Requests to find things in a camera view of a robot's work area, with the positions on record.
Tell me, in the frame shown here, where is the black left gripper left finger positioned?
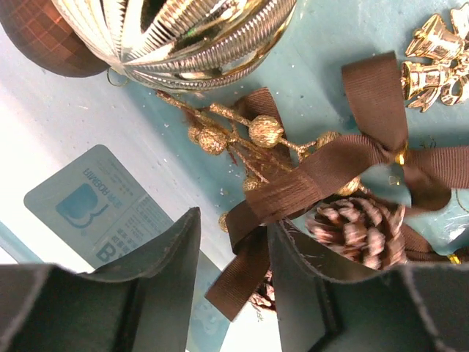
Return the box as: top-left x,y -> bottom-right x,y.
1,208 -> 201,351

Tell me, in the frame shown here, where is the teal plastic tray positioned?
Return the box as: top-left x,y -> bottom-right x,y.
0,0 -> 469,352

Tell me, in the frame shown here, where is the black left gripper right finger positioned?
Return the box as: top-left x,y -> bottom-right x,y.
267,221 -> 468,351

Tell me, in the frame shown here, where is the silver ribbed bauble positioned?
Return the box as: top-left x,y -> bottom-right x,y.
53,0 -> 296,92

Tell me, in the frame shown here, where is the gold glitter berry sprig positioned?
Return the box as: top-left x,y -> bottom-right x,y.
155,89 -> 367,232

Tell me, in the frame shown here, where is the brown ribbon bow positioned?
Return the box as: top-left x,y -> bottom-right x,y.
206,52 -> 468,320

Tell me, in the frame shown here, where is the snowy pine cone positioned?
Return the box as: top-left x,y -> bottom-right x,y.
305,197 -> 407,271
249,270 -> 276,312

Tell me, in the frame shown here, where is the gold bells ornament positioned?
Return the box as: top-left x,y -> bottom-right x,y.
401,4 -> 468,112

